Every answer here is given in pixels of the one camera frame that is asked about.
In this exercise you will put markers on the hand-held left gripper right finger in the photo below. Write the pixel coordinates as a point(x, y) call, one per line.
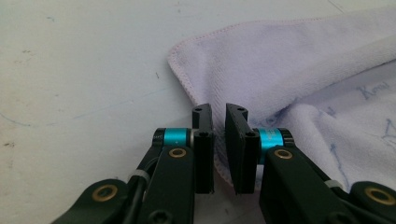
point(241, 155)

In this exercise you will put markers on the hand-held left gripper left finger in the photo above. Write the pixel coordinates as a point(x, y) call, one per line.
point(204, 155)

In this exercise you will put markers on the lilac printed towel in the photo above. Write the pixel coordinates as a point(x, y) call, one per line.
point(264, 62)

